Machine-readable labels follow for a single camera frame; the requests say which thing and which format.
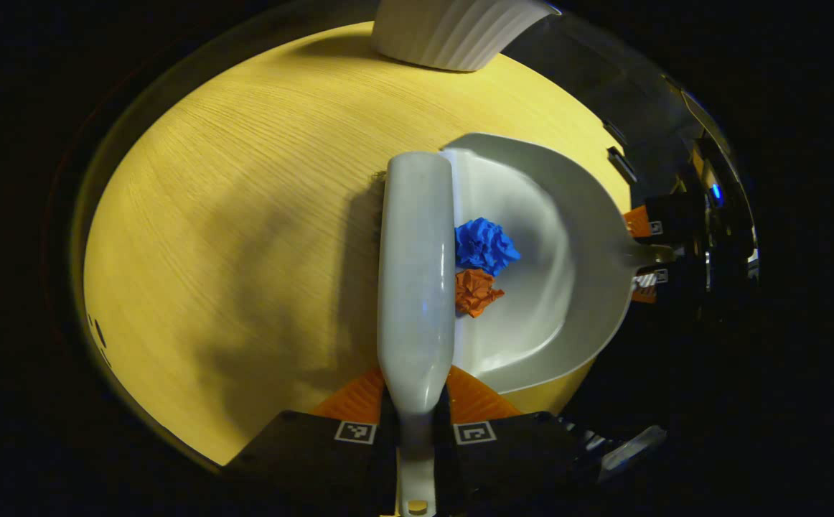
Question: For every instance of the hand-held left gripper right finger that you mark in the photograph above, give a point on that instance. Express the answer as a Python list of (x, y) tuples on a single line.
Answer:
[(510, 459)]

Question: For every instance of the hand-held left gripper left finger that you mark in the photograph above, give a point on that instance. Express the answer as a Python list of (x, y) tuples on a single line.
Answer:
[(316, 459)]

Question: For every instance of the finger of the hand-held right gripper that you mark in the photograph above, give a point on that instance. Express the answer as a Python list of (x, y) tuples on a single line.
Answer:
[(675, 215), (679, 283)]

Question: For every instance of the white plastic dustpan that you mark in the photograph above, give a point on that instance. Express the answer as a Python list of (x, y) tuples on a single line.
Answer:
[(568, 215)]

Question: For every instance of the orange paper trash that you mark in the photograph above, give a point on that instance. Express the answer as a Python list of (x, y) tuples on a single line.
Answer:
[(474, 291)]

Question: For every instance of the blue paper trash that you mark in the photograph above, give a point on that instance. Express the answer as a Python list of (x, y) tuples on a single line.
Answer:
[(485, 244)]

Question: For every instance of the small white broom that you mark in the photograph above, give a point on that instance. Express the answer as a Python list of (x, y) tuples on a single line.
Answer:
[(417, 287)]

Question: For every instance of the white ribbed garbage bin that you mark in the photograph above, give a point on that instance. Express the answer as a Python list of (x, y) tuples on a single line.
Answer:
[(453, 36)]

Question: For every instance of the wooden desktop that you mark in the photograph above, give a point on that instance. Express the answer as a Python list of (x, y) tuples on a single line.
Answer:
[(245, 215)]

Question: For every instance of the black backdrop cloth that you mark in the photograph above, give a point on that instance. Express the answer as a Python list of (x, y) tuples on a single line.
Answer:
[(603, 86)]

